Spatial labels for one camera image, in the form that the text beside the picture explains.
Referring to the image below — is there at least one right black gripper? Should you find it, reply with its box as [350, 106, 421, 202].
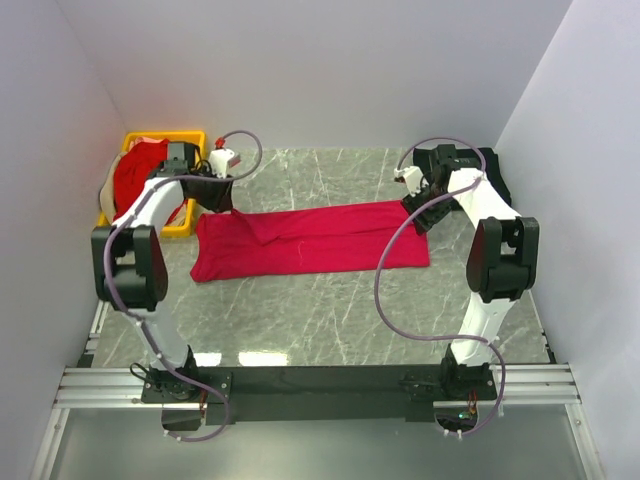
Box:
[401, 183, 453, 237]

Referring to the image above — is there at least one crimson red t shirt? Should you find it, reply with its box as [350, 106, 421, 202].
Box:
[190, 201, 408, 283]

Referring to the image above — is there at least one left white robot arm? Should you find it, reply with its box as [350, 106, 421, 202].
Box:
[91, 137, 232, 402]

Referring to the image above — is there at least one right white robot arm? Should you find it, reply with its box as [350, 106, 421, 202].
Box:
[394, 144, 540, 399]

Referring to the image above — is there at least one yellow plastic basket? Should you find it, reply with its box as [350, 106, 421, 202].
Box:
[98, 130, 207, 238]

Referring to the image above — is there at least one folded black t shirt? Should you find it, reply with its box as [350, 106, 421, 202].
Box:
[412, 147, 512, 206]

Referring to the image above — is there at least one dark red t shirt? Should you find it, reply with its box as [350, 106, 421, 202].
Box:
[113, 139, 169, 219]

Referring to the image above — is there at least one beige cloth in basket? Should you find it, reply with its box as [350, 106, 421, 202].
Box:
[98, 152, 125, 223]

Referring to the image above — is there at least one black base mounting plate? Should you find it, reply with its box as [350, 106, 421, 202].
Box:
[141, 364, 498, 425]

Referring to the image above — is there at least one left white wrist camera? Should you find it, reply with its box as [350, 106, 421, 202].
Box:
[208, 148, 241, 178]

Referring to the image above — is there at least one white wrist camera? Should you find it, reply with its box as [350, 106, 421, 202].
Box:
[394, 166, 429, 197]
[208, 148, 241, 178]

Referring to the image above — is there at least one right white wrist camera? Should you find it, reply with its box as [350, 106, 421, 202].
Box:
[394, 166, 429, 197]

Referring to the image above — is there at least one aluminium frame rail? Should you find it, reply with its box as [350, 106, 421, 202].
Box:
[53, 364, 582, 409]

